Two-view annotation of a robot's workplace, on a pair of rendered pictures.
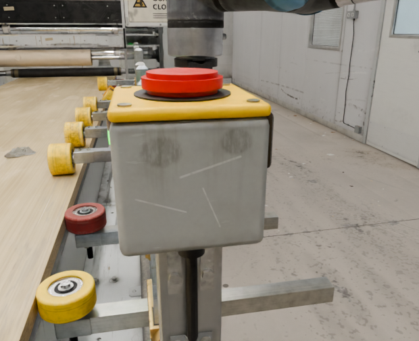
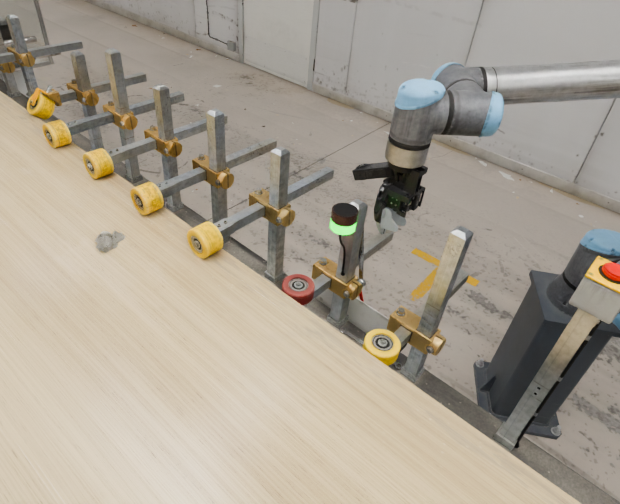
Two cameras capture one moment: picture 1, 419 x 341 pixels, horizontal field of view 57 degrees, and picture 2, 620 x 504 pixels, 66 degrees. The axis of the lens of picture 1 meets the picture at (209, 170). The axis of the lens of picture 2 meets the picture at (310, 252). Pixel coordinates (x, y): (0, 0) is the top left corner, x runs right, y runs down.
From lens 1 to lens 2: 0.93 m
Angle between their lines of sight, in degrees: 41
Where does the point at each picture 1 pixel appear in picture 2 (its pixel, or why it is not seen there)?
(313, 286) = (461, 277)
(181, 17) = (418, 144)
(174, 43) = (407, 160)
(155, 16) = not seen: outside the picture
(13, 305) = (373, 367)
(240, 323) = not seen: hidden behind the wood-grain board
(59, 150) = (211, 235)
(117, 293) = not seen: hidden behind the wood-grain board
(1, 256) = (309, 346)
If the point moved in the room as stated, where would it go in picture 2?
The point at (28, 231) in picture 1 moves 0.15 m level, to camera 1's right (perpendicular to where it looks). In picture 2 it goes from (289, 320) to (339, 294)
